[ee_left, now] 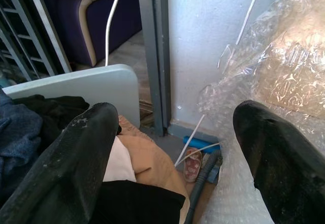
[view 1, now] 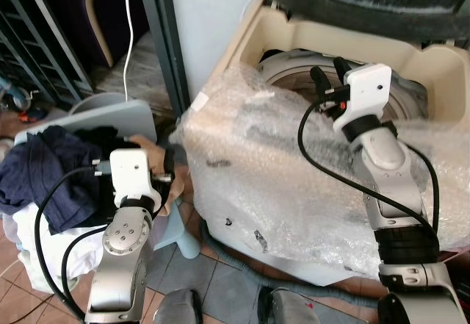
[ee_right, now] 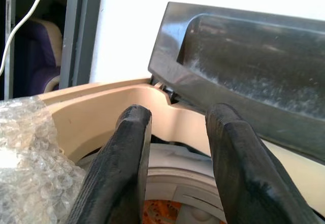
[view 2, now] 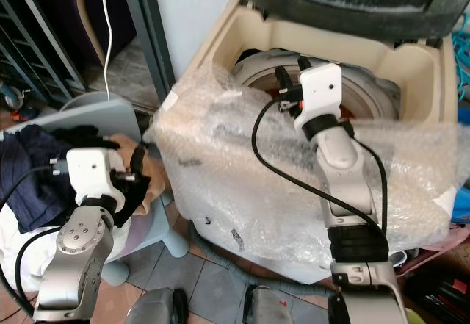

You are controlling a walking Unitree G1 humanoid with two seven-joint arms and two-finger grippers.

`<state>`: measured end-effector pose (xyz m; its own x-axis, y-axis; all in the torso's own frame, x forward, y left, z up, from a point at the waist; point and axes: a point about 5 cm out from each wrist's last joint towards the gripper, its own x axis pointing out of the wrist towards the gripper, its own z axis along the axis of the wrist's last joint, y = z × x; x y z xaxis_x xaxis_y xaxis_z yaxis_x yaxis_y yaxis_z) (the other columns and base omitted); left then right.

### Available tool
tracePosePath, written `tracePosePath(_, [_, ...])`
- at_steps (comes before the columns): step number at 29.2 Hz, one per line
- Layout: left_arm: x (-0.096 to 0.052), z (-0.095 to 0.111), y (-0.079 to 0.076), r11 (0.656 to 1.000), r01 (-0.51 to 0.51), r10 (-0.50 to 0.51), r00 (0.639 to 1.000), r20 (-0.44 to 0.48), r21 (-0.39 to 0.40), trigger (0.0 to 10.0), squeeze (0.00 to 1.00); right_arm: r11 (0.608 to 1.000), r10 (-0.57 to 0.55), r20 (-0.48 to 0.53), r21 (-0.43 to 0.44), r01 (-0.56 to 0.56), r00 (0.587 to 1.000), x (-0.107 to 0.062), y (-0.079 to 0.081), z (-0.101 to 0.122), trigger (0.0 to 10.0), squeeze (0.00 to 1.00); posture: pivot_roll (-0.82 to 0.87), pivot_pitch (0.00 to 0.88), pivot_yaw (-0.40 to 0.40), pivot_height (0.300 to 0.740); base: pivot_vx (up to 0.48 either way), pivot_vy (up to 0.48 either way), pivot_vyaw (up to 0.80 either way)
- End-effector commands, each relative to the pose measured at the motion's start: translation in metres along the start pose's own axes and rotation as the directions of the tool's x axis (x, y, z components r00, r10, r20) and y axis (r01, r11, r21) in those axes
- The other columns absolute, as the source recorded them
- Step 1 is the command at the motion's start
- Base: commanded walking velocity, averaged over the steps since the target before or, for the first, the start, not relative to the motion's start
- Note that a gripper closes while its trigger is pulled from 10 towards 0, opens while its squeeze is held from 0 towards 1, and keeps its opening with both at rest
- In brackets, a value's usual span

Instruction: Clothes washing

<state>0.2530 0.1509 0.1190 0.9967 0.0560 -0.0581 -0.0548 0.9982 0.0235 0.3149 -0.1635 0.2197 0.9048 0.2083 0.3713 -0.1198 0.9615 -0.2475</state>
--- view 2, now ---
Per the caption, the grey robot right leg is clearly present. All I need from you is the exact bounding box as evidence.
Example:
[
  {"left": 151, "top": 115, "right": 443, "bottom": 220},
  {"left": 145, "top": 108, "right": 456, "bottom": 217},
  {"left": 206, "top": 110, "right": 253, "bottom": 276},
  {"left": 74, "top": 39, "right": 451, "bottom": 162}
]
[{"left": 245, "top": 285, "right": 303, "bottom": 324}]

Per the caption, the grey robot leg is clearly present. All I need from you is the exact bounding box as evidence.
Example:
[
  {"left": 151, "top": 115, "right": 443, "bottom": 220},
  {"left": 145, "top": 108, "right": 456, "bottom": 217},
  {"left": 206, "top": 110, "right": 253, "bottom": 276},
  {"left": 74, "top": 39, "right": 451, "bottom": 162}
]
[
  {"left": 127, "top": 287, "right": 189, "bottom": 324},
  {"left": 245, "top": 285, "right": 303, "bottom": 324}
]

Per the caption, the dark metal rack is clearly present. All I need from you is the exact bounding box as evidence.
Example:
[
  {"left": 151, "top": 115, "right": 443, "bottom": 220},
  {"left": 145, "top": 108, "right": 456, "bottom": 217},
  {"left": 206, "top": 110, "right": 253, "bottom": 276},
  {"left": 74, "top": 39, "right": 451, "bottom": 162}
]
[{"left": 0, "top": 0, "right": 78, "bottom": 108}]

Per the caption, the teal cord bundle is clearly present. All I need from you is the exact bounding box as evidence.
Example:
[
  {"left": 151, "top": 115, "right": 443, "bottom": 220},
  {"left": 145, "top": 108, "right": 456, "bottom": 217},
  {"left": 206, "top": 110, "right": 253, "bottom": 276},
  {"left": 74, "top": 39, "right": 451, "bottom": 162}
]
[{"left": 450, "top": 34, "right": 470, "bottom": 106}]

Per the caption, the grey robot left leg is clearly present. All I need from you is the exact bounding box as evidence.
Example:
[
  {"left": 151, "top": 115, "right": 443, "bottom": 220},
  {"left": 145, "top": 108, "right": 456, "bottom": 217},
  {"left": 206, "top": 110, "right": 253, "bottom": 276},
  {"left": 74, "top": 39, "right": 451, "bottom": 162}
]
[{"left": 127, "top": 287, "right": 189, "bottom": 324}]

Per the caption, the dark grey door frame post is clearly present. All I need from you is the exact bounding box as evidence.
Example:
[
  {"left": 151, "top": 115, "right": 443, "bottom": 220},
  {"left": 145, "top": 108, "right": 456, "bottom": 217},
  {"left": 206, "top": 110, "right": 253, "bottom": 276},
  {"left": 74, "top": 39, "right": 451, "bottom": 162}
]
[{"left": 115, "top": 0, "right": 168, "bottom": 112}]

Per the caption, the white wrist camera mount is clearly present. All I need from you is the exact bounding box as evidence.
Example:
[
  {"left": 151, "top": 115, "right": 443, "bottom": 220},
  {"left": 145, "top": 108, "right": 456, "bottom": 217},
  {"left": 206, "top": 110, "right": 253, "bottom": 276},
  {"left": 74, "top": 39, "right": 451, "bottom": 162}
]
[
  {"left": 65, "top": 148, "right": 123, "bottom": 210},
  {"left": 293, "top": 63, "right": 344, "bottom": 131}
]

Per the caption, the curved beige wooden chair frame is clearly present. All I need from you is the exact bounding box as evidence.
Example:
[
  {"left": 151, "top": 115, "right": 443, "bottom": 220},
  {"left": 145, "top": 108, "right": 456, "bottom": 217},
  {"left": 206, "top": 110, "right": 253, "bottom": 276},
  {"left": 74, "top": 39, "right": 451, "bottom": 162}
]
[{"left": 76, "top": 0, "right": 111, "bottom": 66}]

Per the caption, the white garment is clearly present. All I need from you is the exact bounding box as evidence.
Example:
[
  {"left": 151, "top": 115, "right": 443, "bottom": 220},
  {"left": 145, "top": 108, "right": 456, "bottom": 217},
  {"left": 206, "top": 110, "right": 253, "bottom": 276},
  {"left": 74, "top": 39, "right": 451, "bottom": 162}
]
[{"left": 0, "top": 205, "right": 63, "bottom": 295}]

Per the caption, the dark grey washer lid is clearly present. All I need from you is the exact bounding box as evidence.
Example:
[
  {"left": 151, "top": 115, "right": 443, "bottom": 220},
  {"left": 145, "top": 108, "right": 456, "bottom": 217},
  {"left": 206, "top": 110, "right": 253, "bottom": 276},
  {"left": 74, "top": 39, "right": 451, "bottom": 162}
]
[{"left": 238, "top": 0, "right": 470, "bottom": 44}]

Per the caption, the beige top-load washing machine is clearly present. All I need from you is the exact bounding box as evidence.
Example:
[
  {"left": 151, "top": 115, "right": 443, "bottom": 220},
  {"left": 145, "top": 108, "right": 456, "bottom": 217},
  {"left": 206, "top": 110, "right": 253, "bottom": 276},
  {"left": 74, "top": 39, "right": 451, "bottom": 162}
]
[{"left": 154, "top": 0, "right": 458, "bottom": 289}]

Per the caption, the thin white hanging cable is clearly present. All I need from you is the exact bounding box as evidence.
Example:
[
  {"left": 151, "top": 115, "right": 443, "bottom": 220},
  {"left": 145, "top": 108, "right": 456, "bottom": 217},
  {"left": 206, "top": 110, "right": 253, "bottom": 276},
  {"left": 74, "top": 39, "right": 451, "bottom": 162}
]
[{"left": 101, "top": 0, "right": 116, "bottom": 101}]

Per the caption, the black garment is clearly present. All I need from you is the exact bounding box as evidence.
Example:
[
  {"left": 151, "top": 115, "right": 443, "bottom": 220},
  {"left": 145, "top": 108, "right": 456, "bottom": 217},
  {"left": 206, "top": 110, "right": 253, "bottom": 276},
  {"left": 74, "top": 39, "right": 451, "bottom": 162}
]
[{"left": 55, "top": 126, "right": 111, "bottom": 153}]

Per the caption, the pink plastic basin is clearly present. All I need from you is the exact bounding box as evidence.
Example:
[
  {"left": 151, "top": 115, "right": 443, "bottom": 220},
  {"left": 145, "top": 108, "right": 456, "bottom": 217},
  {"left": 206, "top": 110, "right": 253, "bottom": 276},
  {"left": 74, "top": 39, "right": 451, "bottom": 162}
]
[{"left": 402, "top": 220, "right": 470, "bottom": 275}]

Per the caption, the light blue plastic stool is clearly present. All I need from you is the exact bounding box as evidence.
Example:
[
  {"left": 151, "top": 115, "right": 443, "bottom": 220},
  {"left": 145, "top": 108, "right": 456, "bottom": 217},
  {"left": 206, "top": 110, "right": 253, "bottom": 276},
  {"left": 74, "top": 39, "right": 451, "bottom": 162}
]
[{"left": 4, "top": 91, "right": 189, "bottom": 259}]

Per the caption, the navy blue garment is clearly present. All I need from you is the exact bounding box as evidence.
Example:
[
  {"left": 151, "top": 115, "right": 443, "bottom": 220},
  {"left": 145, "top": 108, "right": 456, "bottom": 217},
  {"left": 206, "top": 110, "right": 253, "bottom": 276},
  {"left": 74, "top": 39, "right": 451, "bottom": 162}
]
[{"left": 0, "top": 124, "right": 74, "bottom": 231}]

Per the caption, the small caster wheel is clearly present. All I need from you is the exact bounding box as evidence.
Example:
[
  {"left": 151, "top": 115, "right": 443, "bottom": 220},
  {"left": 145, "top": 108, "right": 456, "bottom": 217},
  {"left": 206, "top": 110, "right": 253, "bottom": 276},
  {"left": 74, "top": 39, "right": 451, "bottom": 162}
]
[{"left": 1, "top": 82, "right": 37, "bottom": 118}]

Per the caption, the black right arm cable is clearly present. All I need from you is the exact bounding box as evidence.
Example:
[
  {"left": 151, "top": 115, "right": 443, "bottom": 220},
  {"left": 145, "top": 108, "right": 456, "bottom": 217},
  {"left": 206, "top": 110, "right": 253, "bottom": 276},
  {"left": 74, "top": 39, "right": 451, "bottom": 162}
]
[{"left": 251, "top": 93, "right": 391, "bottom": 238}]

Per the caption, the grey washer drum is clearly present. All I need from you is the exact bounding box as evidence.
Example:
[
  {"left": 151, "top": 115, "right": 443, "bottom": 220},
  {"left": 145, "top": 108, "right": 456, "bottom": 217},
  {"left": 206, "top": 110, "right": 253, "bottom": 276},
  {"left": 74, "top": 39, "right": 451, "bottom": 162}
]
[{"left": 231, "top": 48, "right": 402, "bottom": 123}]

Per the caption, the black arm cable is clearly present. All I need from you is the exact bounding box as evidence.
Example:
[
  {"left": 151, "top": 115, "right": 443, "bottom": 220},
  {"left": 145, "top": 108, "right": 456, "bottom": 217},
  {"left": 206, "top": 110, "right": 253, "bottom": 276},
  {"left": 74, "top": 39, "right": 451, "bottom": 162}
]
[
  {"left": 0, "top": 164, "right": 71, "bottom": 319},
  {"left": 251, "top": 93, "right": 391, "bottom": 238}
]

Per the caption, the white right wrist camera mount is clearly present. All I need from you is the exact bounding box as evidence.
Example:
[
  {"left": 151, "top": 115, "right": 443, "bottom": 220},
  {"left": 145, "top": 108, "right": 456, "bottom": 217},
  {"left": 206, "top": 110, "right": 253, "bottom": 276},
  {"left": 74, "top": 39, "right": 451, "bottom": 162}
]
[{"left": 293, "top": 63, "right": 344, "bottom": 131}]

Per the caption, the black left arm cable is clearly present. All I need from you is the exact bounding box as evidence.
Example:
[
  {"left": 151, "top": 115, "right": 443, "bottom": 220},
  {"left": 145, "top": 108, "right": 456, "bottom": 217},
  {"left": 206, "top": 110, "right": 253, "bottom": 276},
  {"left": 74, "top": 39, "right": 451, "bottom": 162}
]
[{"left": 0, "top": 164, "right": 71, "bottom": 319}]

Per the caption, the grey corrugated drain hose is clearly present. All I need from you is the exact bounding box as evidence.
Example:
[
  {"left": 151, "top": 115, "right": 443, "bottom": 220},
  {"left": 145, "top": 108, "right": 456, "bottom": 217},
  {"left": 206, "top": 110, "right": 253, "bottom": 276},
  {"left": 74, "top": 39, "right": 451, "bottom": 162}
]
[{"left": 187, "top": 225, "right": 335, "bottom": 297}]

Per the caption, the clear bubble wrap sheet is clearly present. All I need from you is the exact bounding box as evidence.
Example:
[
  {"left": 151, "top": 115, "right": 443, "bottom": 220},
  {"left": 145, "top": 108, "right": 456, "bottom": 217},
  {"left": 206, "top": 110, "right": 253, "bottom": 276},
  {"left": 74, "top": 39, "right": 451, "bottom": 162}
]
[{"left": 143, "top": 63, "right": 470, "bottom": 281}]

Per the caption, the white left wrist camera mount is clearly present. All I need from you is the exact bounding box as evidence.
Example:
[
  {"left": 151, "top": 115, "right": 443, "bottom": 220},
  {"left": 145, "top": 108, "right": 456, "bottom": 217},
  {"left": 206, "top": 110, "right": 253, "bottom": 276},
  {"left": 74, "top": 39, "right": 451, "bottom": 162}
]
[{"left": 65, "top": 148, "right": 123, "bottom": 210}]

